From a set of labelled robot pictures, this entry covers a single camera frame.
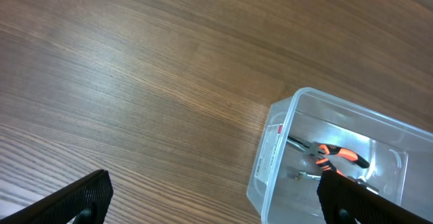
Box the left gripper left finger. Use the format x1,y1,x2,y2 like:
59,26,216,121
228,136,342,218
1,169,114,224

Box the silver socket wrench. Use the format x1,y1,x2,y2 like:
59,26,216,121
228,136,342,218
294,171,380,194

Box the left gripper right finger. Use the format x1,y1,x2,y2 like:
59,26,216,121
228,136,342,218
317,171,432,224

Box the clear plastic container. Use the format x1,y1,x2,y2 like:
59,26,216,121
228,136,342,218
247,87,432,223

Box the orange black needle-nose pliers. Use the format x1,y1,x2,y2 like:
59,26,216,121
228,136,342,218
286,135,370,176

